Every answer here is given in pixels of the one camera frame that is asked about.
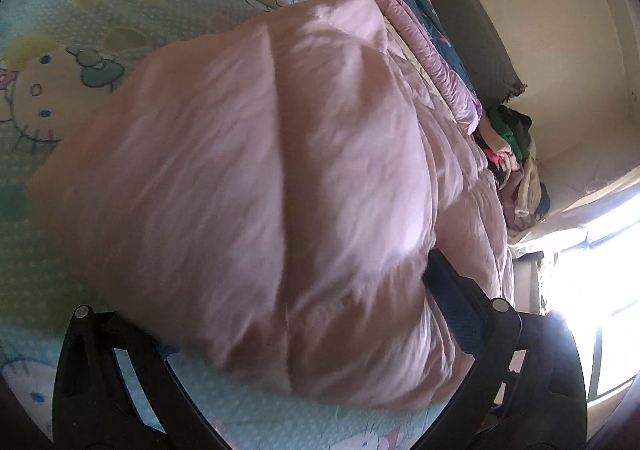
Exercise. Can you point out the window with dark frame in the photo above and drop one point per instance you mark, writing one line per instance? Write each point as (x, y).
(594, 288)

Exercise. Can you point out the cream curtain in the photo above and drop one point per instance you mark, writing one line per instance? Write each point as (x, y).
(563, 229)

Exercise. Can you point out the light blue Hello Kitty sheet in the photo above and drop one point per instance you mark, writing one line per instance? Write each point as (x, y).
(61, 61)

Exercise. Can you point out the dark green headboard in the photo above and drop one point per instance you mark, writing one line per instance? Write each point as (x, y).
(480, 49)

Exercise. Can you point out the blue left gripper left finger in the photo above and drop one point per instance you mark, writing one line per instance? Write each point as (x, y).
(114, 388)

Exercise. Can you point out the pink quilted jacket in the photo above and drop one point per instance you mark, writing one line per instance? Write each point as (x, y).
(266, 198)

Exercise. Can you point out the pile of mixed clothes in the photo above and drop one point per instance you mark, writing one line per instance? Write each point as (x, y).
(511, 153)

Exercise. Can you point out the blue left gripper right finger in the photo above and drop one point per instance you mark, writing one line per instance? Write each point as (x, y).
(525, 388)

